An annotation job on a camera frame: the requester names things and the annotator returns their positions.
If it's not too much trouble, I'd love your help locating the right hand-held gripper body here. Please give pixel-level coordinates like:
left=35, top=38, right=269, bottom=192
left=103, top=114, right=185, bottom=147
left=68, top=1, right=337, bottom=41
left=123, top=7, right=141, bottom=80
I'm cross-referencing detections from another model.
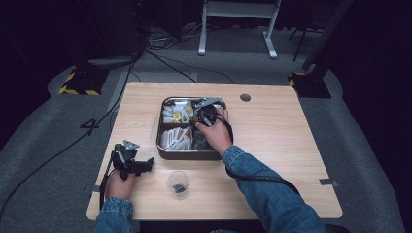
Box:
left=192, top=96, right=227, bottom=128

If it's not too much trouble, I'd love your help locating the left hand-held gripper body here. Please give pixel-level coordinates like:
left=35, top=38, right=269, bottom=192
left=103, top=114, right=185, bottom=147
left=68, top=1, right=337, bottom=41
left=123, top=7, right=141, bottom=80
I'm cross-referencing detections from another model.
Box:
left=111, top=139, right=151, bottom=182

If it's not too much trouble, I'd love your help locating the pile of dark packets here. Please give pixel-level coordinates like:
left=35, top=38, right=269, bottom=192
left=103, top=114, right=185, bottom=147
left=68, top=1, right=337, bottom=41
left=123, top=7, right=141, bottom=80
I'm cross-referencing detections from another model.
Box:
left=192, top=129, right=217, bottom=151

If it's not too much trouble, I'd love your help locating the clear plastic cup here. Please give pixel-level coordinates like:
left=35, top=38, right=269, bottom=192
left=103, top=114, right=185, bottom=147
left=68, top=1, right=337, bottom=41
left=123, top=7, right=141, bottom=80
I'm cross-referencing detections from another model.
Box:
left=166, top=170, right=190, bottom=201

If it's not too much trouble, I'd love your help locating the dark divided metal tray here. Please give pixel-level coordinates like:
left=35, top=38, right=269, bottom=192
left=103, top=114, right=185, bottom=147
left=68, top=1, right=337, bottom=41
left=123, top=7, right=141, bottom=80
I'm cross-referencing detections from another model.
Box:
left=156, top=96, right=227, bottom=161

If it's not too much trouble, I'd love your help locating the person's right hand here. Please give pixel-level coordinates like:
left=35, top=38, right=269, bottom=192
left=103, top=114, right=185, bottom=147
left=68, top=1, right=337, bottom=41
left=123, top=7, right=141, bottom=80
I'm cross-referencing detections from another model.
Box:
left=195, top=108, right=233, bottom=157

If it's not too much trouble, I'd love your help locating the person's left hand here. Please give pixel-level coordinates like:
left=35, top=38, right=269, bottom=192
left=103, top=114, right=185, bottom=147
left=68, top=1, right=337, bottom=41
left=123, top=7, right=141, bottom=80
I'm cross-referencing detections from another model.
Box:
left=104, top=169, right=137, bottom=200

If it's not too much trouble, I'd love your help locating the pile of white yellow packets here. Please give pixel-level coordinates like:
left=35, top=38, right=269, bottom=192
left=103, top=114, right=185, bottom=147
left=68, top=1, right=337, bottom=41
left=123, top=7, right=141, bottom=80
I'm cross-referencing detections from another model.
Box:
left=162, top=100, right=195, bottom=124

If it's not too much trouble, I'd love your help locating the pile of white brown packets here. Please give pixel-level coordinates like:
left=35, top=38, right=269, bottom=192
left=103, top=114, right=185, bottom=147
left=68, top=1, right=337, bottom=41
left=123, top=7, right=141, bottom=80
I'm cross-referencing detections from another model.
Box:
left=160, top=126, right=193, bottom=151

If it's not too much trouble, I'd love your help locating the black tape floor mark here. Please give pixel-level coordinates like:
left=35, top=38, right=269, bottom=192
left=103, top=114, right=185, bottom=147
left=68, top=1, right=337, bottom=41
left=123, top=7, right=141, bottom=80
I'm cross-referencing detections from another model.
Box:
left=80, top=118, right=100, bottom=137

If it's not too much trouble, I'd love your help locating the black yellow striped stand base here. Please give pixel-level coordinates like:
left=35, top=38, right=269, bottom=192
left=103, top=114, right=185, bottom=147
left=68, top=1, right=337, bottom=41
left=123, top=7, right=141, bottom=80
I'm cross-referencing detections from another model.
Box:
left=58, top=66, right=110, bottom=96
left=288, top=71, right=332, bottom=99

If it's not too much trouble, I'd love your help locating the grey slanted stand pole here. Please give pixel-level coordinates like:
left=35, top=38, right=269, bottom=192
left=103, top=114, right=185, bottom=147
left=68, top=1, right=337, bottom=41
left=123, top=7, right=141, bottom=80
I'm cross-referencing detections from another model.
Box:
left=302, top=0, right=355, bottom=73

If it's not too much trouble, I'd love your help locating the left hand-held gripper black cable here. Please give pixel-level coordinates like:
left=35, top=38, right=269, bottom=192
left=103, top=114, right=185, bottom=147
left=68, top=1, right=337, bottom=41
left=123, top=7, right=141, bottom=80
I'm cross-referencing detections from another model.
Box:
left=98, top=151, right=119, bottom=210

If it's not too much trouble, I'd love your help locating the hand-held gripper black cable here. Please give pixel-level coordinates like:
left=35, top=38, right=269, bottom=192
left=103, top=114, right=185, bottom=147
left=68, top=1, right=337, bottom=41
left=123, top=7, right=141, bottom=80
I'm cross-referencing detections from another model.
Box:
left=210, top=113, right=301, bottom=196
left=98, top=151, right=119, bottom=210

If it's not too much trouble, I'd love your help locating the thin black floor cable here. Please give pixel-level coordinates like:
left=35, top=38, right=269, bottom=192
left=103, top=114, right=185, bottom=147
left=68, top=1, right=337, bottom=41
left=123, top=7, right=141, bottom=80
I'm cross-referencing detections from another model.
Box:
left=145, top=48, right=235, bottom=85

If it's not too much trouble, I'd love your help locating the long black floor cable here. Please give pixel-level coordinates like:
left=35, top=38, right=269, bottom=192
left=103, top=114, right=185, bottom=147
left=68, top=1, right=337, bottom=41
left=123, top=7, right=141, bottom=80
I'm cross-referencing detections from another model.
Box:
left=0, top=48, right=145, bottom=219

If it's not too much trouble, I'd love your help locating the right hand-held gripper black cable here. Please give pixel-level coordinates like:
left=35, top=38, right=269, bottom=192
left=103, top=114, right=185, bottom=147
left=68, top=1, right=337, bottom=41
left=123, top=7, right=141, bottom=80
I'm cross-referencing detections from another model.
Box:
left=210, top=113, right=301, bottom=196

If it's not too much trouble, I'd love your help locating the white metal desk frame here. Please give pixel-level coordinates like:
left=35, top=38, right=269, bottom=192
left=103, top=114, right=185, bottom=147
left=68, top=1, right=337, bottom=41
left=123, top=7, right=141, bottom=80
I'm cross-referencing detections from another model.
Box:
left=197, top=0, right=282, bottom=60

